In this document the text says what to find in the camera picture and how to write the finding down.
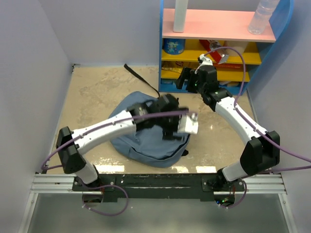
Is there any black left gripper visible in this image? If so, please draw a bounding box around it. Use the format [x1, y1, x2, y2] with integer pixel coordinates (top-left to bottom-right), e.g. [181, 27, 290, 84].
[156, 106, 189, 140]

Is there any blue fabric backpack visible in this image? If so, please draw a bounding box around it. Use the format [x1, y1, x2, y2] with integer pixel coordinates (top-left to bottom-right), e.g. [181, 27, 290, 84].
[108, 63, 190, 168]

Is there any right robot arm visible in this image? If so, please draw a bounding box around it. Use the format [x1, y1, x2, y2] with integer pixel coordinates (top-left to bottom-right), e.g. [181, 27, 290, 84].
[175, 65, 280, 191]

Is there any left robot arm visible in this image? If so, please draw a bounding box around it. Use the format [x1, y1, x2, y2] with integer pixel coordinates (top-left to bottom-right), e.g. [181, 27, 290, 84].
[56, 92, 197, 190]

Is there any yellow chips bag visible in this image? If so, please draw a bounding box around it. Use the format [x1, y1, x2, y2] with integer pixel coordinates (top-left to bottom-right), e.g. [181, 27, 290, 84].
[161, 61, 200, 74]

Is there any blue snack can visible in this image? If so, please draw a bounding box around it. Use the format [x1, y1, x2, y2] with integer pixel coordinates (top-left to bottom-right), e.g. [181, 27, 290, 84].
[162, 38, 186, 55]

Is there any red silver snack box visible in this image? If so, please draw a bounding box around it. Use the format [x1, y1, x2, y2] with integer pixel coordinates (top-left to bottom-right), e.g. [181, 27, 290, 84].
[199, 39, 229, 64]

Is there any red flat box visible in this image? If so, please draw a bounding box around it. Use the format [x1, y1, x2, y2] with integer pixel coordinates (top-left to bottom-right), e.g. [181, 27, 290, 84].
[213, 63, 243, 69]

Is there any blue wooden shelf unit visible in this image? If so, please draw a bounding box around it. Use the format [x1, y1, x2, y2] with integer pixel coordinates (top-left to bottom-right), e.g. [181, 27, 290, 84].
[159, 0, 294, 95]

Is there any white round container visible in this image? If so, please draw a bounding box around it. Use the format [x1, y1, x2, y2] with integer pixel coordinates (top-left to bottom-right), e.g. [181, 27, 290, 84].
[223, 41, 248, 57]

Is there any white tall bottle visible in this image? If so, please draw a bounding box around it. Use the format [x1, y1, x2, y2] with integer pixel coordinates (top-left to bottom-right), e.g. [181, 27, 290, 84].
[173, 0, 189, 33]

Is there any clear plastic water bottle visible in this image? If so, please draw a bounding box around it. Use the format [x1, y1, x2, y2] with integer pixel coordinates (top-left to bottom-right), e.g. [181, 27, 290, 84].
[248, 0, 280, 35]

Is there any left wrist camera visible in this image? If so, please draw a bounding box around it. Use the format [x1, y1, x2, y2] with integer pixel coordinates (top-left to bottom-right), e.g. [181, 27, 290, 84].
[177, 114, 199, 134]

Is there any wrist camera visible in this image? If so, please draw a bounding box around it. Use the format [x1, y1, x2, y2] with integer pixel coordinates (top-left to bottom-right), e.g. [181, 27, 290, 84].
[177, 114, 199, 134]
[196, 54, 213, 70]

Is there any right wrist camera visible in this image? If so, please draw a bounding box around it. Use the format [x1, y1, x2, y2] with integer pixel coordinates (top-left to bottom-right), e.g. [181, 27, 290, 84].
[196, 54, 213, 70]

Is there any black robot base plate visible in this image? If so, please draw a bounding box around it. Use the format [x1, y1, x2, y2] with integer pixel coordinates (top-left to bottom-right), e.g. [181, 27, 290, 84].
[72, 173, 244, 202]

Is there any aluminium rail frame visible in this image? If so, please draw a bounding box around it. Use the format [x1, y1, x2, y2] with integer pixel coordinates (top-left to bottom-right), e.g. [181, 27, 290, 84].
[18, 143, 298, 233]

